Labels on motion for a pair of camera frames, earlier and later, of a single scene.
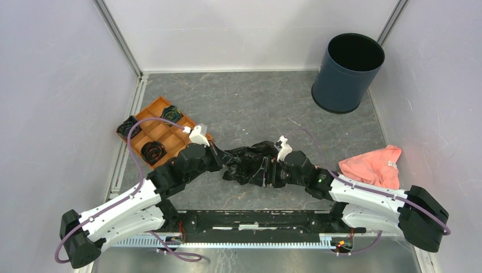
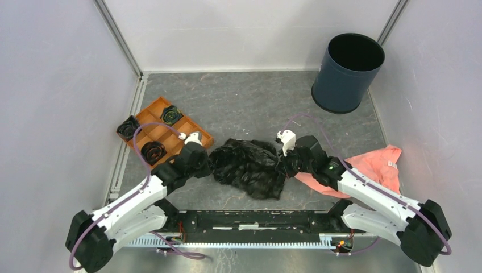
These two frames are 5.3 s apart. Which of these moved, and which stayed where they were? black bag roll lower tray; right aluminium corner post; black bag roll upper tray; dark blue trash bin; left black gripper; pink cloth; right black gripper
Moved: right black gripper; left black gripper
Stayed: right aluminium corner post; black bag roll lower tray; pink cloth; black bag roll upper tray; dark blue trash bin
